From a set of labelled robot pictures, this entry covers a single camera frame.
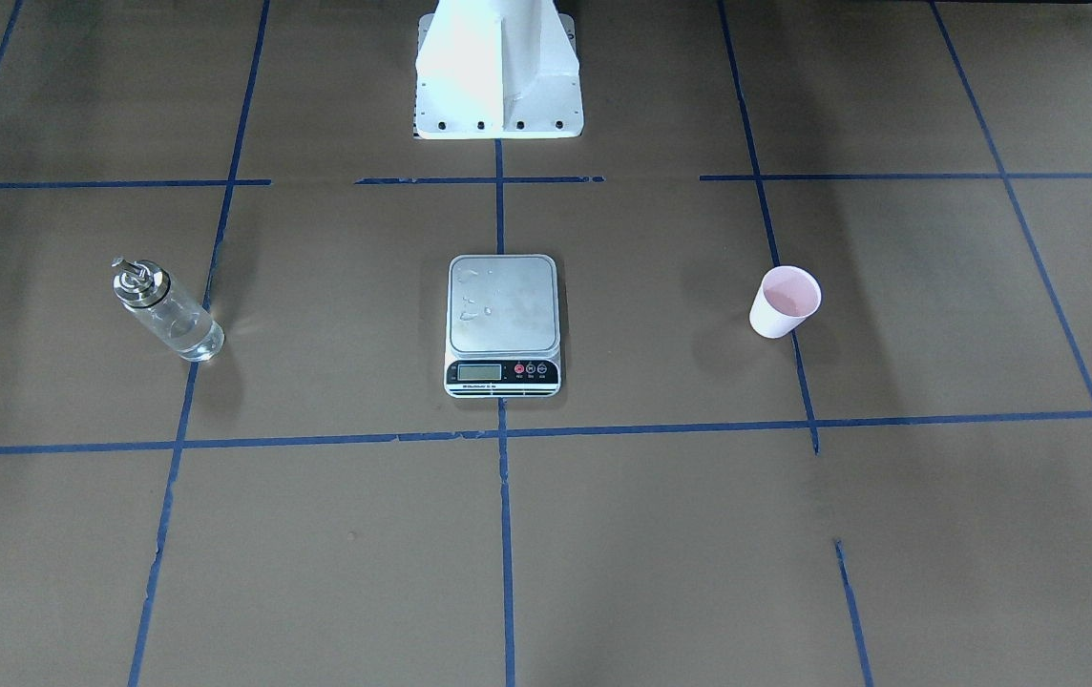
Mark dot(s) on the pink paper cup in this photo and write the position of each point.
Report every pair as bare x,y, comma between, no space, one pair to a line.
786,297

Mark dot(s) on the glass sauce bottle metal spout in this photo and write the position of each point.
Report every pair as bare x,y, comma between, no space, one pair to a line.
167,308

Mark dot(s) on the digital kitchen scale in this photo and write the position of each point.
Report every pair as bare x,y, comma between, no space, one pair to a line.
503,327

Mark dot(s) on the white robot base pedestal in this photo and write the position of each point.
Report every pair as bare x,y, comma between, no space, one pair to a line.
497,70

